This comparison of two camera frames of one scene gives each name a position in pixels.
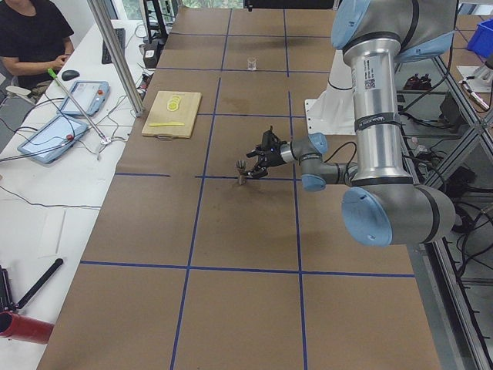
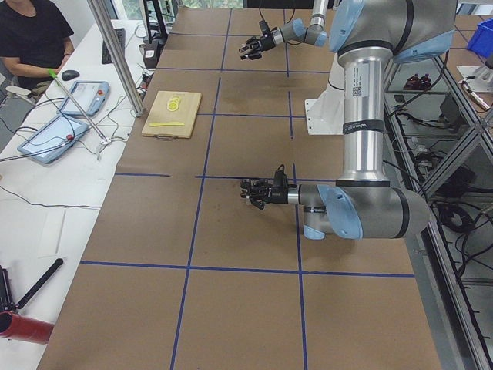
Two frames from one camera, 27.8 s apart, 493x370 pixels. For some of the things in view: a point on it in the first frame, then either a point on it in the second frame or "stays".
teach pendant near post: x=92 y=95 stays
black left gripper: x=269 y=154 to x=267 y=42
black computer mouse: x=69 y=75 stays
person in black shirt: x=35 y=41 stays
